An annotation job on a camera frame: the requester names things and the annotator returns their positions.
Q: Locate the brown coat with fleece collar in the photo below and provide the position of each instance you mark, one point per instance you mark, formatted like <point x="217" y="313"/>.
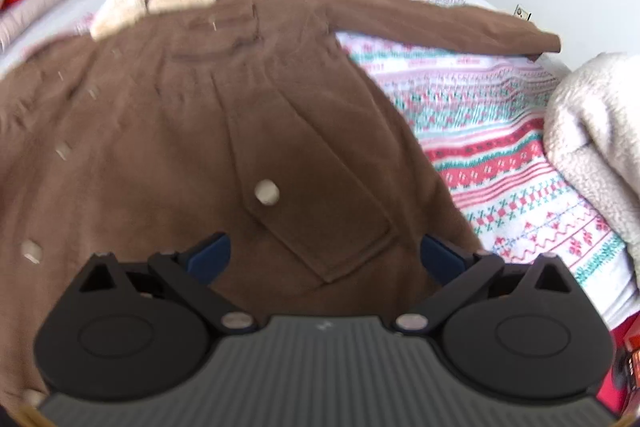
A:
<point x="175" y="132"/>

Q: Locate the pink pillow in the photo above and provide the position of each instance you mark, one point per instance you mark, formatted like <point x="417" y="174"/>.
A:
<point x="35" y="9"/>

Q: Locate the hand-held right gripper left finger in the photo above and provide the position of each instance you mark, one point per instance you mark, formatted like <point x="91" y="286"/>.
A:
<point x="211" y="253"/>

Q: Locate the white fleece blanket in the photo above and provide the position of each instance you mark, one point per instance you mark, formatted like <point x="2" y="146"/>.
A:
<point x="595" y="132"/>

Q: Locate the red green patterned blanket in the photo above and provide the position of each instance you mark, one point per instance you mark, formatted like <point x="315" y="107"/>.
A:
<point x="490" y="132"/>

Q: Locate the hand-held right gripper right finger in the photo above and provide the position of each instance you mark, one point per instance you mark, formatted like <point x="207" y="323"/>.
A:
<point x="440" y="257"/>

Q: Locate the wall socket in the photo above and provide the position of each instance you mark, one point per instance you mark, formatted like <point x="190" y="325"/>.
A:
<point x="522" y="13"/>

